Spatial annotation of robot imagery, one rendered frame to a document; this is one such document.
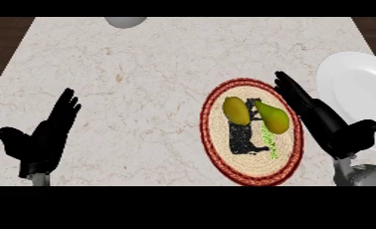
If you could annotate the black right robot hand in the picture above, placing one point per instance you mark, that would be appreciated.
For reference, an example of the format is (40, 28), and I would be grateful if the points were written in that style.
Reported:
(317, 116)

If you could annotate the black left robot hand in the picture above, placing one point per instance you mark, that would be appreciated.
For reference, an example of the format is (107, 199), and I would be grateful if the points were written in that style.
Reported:
(46, 136)

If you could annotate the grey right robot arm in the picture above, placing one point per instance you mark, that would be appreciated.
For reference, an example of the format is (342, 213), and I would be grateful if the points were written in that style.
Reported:
(353, 173)

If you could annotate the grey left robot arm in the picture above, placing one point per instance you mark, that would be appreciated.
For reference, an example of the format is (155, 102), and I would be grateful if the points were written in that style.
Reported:
(39, 180)

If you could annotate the white plate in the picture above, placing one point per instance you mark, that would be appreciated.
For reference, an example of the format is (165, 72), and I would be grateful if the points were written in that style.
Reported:
(350, 83)

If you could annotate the round woven red-rimmed placemat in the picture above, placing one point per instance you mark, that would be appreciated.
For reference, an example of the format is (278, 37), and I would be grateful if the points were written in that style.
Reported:
(245, 160)

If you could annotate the yellow-green pear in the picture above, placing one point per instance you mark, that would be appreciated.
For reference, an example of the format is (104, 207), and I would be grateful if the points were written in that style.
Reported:
(275, 118)

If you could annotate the grey round object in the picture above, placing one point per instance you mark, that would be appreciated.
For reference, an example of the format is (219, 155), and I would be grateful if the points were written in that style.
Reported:
(126, 21)

